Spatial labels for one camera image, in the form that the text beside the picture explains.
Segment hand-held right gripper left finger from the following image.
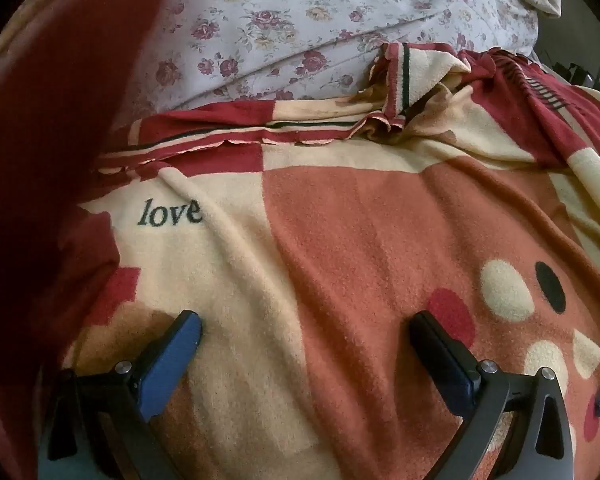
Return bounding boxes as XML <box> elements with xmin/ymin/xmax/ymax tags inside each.
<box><xmin>39</xmin><ymin>310</ymin><xmax>203</xmax><ymax>480</ymax></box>

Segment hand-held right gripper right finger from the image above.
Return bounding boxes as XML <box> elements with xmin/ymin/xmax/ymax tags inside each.
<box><xmin>408</xmin><ymin>310</ymin><xmax>576</xmax><ymax>480</ymax></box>

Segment dark red garment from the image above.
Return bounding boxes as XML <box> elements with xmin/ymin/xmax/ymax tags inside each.
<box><xmin>0</xmin><ymin>0</ymin><xmax>181</xmax><ymax>480</ymax></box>

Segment red cream printed blanket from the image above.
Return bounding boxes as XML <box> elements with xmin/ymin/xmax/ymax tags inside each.
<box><xmin>62</xmin><ymin>42</ymin><xmax>600</xmax><ymax>480</ymax></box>

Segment floral bed sheet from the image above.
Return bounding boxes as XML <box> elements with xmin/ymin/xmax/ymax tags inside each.
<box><xmin>112</xmin><ymin>0</ymin><xmax>541</xmax><ymax>121</ymax></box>

